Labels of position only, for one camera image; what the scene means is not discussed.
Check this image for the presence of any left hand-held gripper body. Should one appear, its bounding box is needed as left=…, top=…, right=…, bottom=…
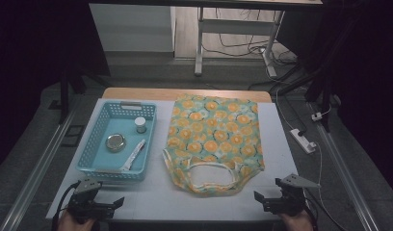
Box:
left=67, top=177, right=117, bottom=224

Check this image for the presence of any small white bottle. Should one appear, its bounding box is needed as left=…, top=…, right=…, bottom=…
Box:
left=134, top=115, right=147, bottom=135

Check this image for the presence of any thin white cable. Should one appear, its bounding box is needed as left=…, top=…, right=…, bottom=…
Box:
left=314, top=142, right=342, bottom=231

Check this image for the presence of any person's left hand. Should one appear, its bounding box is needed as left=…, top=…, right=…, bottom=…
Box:
left=57, top=210, right=96, bottom=231

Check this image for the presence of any white desk frame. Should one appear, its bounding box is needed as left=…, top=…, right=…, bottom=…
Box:
left=194, top=6, right=286, bottom=79

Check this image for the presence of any black metal stand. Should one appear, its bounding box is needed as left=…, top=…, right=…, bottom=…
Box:
left=58, top=65, right=71, bottom=125
left=304, top=64, right=334, bottom=133

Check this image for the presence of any white power strip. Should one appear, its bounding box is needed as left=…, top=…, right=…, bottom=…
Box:
left=289, top=128, right=317, bottom=155

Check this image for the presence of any person's right hand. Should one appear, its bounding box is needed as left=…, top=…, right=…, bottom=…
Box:
left=278, top=209, right=315, bottom=231

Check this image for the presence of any bundle of floor cables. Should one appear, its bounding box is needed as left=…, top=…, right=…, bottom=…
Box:
left=200, top=8, right=299, bottom=66

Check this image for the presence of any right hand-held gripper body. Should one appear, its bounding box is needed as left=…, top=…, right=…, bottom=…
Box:
left=275, top=172, right=322, bottom=217

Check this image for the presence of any aluminium rail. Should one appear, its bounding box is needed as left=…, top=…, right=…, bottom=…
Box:
left=0, top=95, right=81, bottom=231
left=308, top=102, right=380, bottom=231

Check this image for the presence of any orange fruit print bag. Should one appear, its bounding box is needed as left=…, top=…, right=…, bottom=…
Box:
left=162, top=92, right=266, bottom=197

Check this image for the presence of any white tube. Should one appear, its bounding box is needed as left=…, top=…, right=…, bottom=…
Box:
left=118, top=139, right=147, bottom=172

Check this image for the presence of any round metal tin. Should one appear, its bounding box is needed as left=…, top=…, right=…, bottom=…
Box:
left=104, top=133, right=127, bottom=153

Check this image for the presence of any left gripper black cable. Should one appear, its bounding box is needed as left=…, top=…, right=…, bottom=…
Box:
left=51, top=180, right=82, bottom=231

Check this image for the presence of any white cabinet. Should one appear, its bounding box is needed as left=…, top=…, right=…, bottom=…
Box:
left=89, top=3, right=176, bottom=53

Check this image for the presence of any light blue plastic basket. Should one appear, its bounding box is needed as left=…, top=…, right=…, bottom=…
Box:
left=76, top=100, right=158, bottom=181

